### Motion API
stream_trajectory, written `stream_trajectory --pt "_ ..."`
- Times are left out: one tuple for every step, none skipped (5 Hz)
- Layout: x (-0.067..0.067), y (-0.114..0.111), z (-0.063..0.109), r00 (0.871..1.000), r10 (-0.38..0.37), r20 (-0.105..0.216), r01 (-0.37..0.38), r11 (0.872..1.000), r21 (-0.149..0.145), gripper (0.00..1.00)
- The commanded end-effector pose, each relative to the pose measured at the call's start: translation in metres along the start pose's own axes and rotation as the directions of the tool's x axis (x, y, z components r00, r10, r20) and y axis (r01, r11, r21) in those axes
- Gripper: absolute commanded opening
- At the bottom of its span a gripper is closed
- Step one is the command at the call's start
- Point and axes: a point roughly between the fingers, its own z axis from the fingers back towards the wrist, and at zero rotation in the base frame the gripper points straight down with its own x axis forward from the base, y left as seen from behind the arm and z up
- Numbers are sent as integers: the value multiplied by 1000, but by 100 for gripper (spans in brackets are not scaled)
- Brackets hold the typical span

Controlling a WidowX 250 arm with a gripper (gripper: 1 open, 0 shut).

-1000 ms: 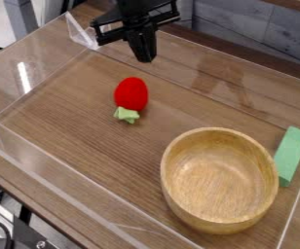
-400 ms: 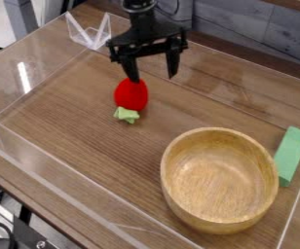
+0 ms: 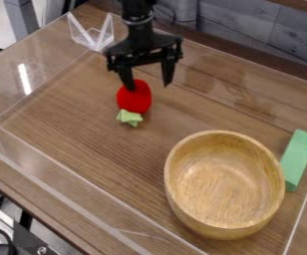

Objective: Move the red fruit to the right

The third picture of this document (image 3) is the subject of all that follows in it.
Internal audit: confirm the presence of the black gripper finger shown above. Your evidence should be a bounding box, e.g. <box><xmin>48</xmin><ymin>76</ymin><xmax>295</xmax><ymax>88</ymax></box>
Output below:
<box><xmin>119</xmin><ymin>65</ymin><xmax>136</xmax><ymax>92</ymax></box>
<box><xmin>161</xmin><ymin>57</ymin><xmax>175</xmax><ymax>86</ymax></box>

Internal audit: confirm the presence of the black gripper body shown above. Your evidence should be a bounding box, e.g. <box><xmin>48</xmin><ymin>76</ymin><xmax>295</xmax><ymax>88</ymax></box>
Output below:
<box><xmin>105</xmin><ymin>33</ymin><xmax>183</xmax><ymax>72</ymax></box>

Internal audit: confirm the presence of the red plush strawberry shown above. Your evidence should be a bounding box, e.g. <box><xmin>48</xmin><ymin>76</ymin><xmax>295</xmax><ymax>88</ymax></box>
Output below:
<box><xmin>117</xmin><ymin>79</ymin><xmax>153</xmax><ymax>128</ymax></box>

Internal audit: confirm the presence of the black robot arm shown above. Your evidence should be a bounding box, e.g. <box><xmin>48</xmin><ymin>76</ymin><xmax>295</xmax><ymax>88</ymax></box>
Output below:
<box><xmin>105</xmin><ymin>0</ymin><xmax>183</xmax><ymax>92</ymax></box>

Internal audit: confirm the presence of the grey table leg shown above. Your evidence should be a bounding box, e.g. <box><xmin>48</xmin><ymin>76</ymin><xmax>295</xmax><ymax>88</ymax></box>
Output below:
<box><xmin>4</xmin><ymin>0</ymin><xmax>41</xmax><ymax>41</ymax></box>

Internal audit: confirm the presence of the wooden bowl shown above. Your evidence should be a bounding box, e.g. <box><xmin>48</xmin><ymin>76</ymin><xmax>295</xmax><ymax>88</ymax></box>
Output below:
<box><xmin>164</xmin><ymin>130</ymin><xmax>286</xmax><ymax>240</ymax></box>

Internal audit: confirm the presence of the green rectangular block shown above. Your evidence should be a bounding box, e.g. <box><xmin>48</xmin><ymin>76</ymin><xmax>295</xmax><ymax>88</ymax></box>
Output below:
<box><xmin>280</xmin><ymin>129</ymin><xmax>307</xmax><ymax>191</ymax></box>

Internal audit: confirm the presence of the black equipment with screw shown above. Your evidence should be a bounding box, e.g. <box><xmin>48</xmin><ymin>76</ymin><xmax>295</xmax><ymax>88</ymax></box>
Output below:
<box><xmin>13</xmin><ymin>223</ymin><xmax>60</xmax><ymax>255</ymax></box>

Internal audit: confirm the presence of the clear acrylic enclosure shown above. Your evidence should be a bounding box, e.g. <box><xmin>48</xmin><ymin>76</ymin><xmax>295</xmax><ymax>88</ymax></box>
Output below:
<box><xmin>0</xmin><ymin>8</ymin><xmax>307</xmax><ymax>255</ymax></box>

